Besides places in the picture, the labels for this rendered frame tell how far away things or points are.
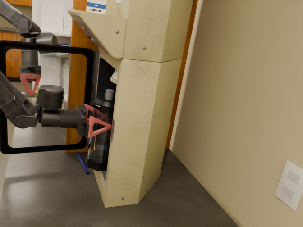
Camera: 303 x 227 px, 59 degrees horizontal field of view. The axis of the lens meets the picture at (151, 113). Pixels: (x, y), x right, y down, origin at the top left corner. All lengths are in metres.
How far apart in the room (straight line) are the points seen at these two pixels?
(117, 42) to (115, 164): 0.36
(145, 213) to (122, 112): 0.34
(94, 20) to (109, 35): 0.05
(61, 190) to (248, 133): 0.64
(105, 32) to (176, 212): 0.60
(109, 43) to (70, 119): 0.28
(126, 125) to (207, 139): 0.43
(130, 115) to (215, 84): 0.43
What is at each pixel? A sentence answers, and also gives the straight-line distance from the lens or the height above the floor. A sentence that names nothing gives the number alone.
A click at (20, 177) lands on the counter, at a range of 1.05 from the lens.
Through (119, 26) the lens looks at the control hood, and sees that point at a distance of 0.69.
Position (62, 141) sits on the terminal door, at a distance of 1.09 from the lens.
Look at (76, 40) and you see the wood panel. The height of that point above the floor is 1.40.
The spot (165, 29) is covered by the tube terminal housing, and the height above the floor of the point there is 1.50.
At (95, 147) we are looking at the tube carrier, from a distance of 0.89.
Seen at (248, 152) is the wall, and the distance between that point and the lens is 0.93.
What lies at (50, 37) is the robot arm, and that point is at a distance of 1.05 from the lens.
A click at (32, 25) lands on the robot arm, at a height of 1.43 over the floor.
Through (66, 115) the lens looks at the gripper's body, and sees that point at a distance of 0.85.
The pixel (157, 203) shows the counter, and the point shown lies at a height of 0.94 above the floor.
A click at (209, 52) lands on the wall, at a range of 1.12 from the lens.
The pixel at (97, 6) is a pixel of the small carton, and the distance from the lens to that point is 0.77.
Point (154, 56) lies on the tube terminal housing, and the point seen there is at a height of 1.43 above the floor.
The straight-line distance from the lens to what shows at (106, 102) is 0.84.
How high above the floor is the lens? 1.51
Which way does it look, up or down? 19 degrees down
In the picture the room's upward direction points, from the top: 9 degrees clockwise
